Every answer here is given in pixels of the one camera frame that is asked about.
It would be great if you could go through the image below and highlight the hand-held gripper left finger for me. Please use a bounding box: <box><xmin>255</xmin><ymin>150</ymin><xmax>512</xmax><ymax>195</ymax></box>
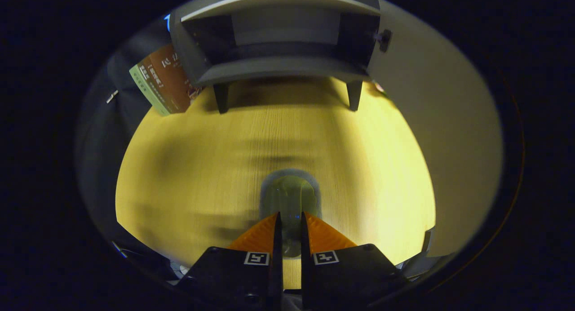
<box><xmin>175</xmin><ymin>212</ymin><xmax>283</xmax><ymax>311</ymax></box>

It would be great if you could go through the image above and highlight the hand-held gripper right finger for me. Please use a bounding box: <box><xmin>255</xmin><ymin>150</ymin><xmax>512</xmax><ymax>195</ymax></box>
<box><xmin>301</xmin><ymin>212</ymin><xmax>409</xmax><ymax>311</ymax></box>

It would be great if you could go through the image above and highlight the clear translucent cup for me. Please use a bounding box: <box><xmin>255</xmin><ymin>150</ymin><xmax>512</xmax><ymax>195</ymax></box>
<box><xmin>260</xmin><ymin>169</ymin><xmax>322</xmax><ymax>258</ymax></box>

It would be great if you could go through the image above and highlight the black backdrop cloth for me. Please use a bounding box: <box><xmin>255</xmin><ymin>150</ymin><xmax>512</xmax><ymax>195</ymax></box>
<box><xmin>75</xmin><ymin>14</ymin><xmax>180</xmax><ymax>280</ymax></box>

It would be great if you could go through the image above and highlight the brown book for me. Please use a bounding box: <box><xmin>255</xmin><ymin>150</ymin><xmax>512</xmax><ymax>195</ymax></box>
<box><xmin>137</xmin><ymin>44</ymin><xmax>203</xmax><ymax>115</ymax></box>

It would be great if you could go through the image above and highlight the grey cabinet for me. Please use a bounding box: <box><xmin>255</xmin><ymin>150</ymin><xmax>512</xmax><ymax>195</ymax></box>
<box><xmin>170</xmin><ymin>0</ymin><xmax>382</xmax><ymax>115</ymax></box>

